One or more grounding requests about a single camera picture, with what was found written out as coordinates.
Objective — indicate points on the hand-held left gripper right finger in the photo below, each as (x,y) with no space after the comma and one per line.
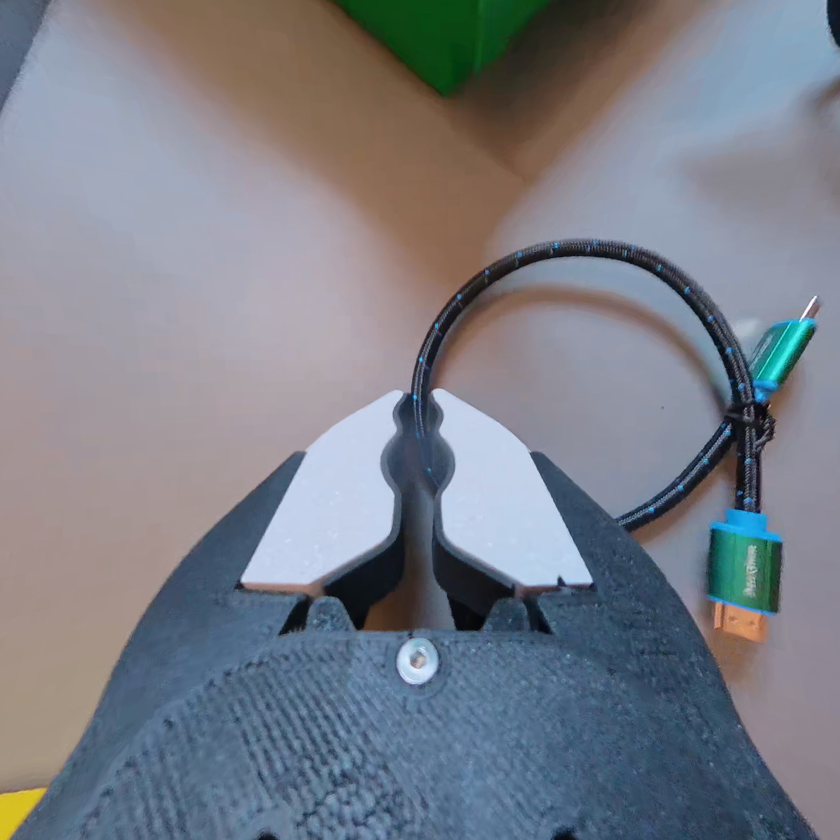
(512,519)

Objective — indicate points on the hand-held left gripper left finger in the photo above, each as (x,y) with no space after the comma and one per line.
(322,519)

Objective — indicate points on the yellow plastic bin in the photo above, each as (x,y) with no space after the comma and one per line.
(16,807)

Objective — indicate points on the green plastic bin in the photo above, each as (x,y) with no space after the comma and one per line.
(446,37)

